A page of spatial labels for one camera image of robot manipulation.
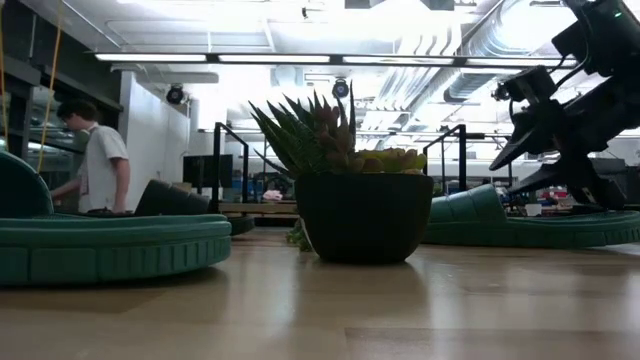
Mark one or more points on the teal rubber slide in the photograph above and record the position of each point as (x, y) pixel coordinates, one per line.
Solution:
(500, 225)
(100, 245)

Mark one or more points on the person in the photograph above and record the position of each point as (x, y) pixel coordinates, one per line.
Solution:
(102, 165)

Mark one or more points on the potted succulent plant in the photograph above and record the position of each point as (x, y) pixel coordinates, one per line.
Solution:
(365, 220)

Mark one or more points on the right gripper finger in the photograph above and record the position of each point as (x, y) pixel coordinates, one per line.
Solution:
(525, 135)
(545, 179)

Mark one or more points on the black computer monitor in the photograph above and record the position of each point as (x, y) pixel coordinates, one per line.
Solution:
(207, 170)

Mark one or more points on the round black ceiling spotlight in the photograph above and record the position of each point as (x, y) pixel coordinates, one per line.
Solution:
(175, 94)
(340, 89)

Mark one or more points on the long ceiling light bar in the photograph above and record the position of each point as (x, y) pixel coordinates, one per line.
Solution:
(275, 58)

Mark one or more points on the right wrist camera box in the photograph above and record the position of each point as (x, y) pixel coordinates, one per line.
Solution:
(530, 82)

